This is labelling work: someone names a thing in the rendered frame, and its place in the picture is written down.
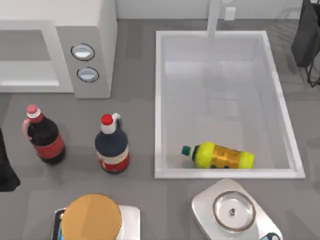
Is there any white sink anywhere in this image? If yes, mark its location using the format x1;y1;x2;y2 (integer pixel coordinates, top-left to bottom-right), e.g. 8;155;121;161
154;30;306;180

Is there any dark bottle with red cap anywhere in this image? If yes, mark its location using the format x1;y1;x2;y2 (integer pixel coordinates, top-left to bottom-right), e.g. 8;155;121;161
94;112;131;175

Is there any dark bottle with pink cap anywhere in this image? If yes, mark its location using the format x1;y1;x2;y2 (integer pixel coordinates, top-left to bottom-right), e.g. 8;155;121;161
22;104;67;166

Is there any grey scale with glass plate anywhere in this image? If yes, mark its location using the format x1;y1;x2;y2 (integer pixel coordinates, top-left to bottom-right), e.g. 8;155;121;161
191;178;284;240

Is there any large microwave knob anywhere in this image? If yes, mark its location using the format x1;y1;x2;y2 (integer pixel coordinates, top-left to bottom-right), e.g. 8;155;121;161
70;42;96;62

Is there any yellow bottle with green cap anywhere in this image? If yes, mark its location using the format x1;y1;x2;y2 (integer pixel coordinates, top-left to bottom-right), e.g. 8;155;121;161
181;141;255;170

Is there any tall white tap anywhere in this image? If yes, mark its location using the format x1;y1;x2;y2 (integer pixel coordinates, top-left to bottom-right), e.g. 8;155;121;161
206;0;234;39

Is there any black chair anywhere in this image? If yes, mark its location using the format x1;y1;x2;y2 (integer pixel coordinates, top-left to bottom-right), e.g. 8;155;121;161
290;0;320;88

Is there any white wall socket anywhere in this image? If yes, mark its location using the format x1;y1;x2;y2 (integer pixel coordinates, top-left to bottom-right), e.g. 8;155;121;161
224;6;237;21

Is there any pale microwave oven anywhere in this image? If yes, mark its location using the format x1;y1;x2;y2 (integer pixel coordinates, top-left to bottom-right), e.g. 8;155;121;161
0;0;118;100

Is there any small microwave knob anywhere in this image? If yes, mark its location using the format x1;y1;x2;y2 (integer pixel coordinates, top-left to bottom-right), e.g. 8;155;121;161
76;66;100;83

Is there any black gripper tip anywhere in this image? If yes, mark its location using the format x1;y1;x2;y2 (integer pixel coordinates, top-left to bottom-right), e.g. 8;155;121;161
0;127;21;193

